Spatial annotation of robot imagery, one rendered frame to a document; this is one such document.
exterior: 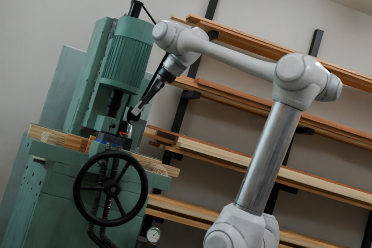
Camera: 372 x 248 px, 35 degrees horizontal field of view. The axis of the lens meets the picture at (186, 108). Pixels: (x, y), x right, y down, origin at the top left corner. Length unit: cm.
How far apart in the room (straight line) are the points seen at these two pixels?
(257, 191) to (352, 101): 365
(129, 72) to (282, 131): 82
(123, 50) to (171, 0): 255
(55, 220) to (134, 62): 72
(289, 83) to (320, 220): 365
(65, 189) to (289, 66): 103
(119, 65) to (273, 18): 293
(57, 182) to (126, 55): 60
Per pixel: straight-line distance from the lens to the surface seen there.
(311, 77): 190
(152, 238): 244
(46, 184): 236
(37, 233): 239
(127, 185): 243
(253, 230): 193
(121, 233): 246
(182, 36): 219
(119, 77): 248
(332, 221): 551
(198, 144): 450
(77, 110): 270
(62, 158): 235
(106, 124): 249
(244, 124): 509
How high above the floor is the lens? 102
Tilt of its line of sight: 4 degrees up
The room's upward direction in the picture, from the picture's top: 17 degrees clockwise
